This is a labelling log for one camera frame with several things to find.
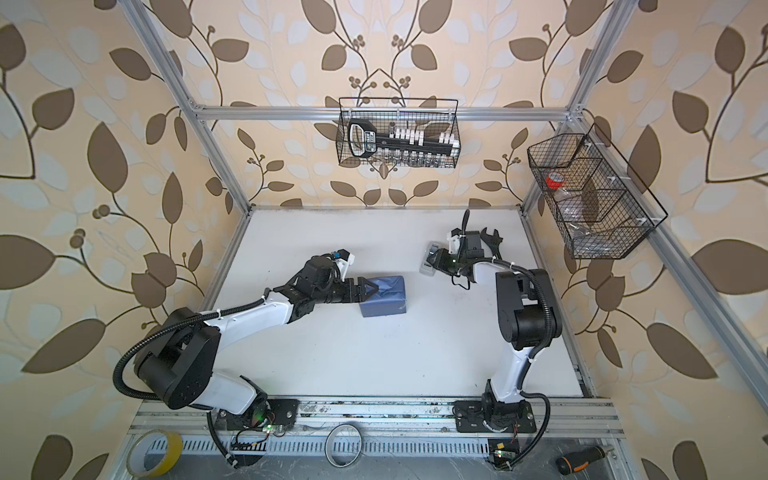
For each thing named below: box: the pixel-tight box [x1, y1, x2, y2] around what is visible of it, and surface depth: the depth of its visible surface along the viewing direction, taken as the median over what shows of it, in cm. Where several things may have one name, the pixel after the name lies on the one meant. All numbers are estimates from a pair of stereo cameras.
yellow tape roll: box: [126, 429, 183, 479], surface depth 70 cm
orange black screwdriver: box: [555, 446, 614, 475], surface depth 68 cm
